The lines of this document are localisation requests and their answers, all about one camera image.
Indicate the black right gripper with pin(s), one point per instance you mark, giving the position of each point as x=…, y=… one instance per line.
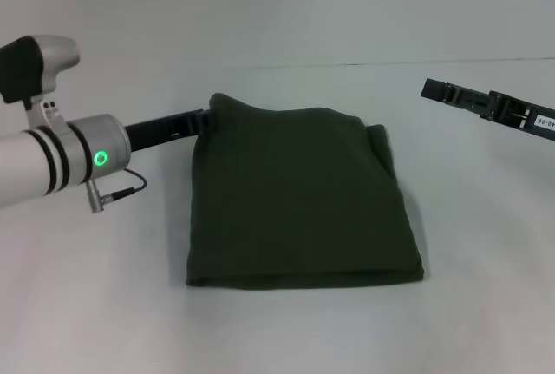
x=520, y=116

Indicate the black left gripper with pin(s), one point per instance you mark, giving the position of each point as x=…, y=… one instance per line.
x=160, y=131

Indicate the dark green shirt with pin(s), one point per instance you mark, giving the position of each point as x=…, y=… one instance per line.
x=303, y=196

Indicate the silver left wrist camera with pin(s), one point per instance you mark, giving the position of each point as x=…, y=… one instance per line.
x=30, y=70

